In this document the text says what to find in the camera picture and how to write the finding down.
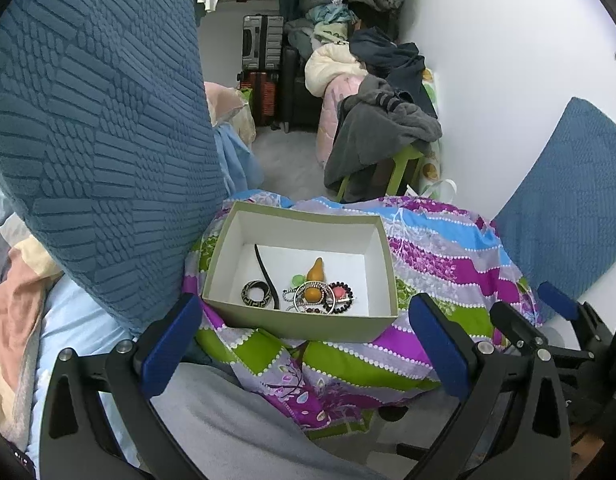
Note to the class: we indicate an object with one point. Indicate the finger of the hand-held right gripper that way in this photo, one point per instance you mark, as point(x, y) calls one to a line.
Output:
point(518, 322)
point(560, 301)

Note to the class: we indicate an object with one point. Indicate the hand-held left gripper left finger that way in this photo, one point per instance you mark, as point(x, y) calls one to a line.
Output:
point(172, 345)

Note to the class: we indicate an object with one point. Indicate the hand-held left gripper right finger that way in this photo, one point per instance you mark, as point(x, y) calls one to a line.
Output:
point(443, 345)

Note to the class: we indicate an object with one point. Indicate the grey-green cardboard box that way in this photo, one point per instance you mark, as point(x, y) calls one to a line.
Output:
point(268, 325)

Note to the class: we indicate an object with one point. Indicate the orange gourd ornament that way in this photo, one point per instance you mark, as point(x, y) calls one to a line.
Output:
point(316, 270)

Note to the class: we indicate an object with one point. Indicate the colourful floral printed blanket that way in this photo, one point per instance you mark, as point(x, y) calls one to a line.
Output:
point(438, 260)

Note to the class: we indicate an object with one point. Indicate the black patterned bangle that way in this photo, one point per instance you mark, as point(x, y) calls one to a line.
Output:
point(245, 294)

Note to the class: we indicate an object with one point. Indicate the grey cloth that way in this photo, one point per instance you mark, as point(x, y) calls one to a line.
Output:
point(237, 410)

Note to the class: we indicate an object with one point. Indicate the blue textured pillow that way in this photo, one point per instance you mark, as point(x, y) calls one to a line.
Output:
point(563, 200)
point(97, 135)

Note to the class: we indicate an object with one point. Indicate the light blue sheet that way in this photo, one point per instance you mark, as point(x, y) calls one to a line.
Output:
point(72, 320)

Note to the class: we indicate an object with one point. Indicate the black hair stick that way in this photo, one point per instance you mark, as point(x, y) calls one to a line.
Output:
point(264, 270)

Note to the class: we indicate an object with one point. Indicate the pink plastic trinket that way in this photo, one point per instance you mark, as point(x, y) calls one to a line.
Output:
point(339, 289)

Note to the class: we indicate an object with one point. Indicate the silver bangle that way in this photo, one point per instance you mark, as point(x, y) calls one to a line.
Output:
point(295, 294)

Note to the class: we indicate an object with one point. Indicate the amber oval stone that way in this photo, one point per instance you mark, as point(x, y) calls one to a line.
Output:
point(313, 293)

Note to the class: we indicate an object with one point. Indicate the green plastic trinket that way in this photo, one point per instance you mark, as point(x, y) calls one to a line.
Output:
point(298, 278)

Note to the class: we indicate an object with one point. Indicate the white plastic bag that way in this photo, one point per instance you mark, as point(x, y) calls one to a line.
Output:
point(438, 187)

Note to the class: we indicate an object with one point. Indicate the pastel patchwork quilt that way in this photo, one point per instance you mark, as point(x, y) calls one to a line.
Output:
point(12, 320)

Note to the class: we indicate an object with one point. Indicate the fruit print pillow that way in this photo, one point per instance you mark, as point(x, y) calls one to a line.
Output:
point(430, 170)

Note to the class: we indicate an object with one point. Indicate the green stool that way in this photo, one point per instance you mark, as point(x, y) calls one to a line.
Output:
point(403, 162)

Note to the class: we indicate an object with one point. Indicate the light blue cloth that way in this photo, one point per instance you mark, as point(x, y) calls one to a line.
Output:
point(232, 160)

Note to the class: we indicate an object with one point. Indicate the grey garment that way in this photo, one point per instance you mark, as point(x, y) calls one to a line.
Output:
point(368, 130)

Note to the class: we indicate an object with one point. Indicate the beige floral quilt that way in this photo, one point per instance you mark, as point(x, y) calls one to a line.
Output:
point(241, 115)

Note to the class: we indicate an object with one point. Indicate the peach pillow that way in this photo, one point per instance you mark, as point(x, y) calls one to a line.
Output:
point(215, 96)

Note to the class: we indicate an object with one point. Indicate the pink quilt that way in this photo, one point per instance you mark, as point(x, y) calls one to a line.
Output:
point(330, 110)

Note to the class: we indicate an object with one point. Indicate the green printed bag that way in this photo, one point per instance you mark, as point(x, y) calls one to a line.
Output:
point(246, 93)

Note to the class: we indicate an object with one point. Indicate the red suitcase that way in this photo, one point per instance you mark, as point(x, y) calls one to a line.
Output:
point(263, 95)

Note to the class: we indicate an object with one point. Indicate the black suitcase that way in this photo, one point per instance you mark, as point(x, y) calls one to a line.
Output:
point(298, 90)

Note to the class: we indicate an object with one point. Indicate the dark navy garment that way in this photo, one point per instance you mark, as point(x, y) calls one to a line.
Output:
point(388, 55)

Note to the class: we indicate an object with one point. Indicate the cream duvet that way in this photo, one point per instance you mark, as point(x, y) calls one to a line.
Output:
point(328, 67)

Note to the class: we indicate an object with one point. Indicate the silver suitcase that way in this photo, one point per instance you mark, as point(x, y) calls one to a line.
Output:
point(260, 42)

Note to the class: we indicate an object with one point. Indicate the pile of clothes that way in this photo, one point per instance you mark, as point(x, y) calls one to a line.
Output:
point(328, 15)

